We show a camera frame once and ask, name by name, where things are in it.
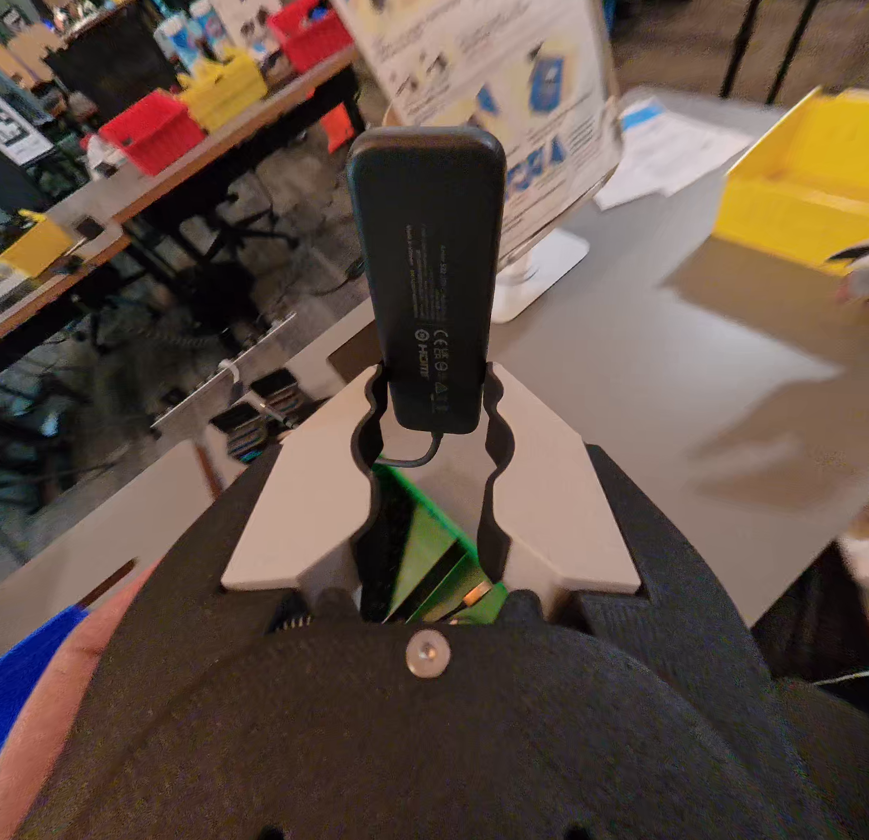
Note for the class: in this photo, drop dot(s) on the red plastic bin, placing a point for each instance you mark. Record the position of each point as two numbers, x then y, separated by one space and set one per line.
149 133
312 32

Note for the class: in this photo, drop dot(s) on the yellow plastic bin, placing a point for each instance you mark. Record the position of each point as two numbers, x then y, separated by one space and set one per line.
794 195

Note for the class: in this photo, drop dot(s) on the marker sign on stand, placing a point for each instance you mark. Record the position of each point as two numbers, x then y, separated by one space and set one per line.
20 130

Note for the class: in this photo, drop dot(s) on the slim dark grey USB hub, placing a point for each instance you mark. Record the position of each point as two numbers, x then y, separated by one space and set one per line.
428 276

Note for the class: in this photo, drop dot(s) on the green plastic bin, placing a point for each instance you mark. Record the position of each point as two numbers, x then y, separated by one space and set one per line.
428 555

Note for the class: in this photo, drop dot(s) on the long yellow storage bin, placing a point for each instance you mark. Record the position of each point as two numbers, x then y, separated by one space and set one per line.
224 93

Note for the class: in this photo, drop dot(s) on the grey desk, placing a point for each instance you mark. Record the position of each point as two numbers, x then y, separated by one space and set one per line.
611 378

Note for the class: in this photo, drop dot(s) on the blue-bordered paper sheet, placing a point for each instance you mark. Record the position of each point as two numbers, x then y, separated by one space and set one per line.
672 154

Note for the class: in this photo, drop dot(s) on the wooden workbench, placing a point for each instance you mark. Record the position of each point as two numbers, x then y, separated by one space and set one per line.
203 167

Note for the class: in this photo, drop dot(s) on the document stand with instruction sheet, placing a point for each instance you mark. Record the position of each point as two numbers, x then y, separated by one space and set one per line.
475 52

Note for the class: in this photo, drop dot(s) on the white cardboard box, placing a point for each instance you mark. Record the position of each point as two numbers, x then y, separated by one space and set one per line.
237 4

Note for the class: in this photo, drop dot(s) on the black battery charger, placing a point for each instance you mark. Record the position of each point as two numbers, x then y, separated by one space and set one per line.
261 412

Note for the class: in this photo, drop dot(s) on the small yellow storage bin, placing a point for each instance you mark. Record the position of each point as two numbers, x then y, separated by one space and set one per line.
34 246

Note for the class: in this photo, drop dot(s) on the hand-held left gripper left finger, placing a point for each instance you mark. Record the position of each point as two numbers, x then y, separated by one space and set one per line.
305 514

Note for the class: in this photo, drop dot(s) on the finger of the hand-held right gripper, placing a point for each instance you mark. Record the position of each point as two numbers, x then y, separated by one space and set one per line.
857 269

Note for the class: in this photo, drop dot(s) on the orange traffic cone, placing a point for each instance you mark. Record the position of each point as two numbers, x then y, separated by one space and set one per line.
338 127

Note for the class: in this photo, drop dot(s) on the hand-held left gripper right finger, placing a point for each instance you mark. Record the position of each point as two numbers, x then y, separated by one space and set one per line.
563 521

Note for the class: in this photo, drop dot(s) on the blue plastic bin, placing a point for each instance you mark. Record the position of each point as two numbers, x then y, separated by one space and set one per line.
27 663

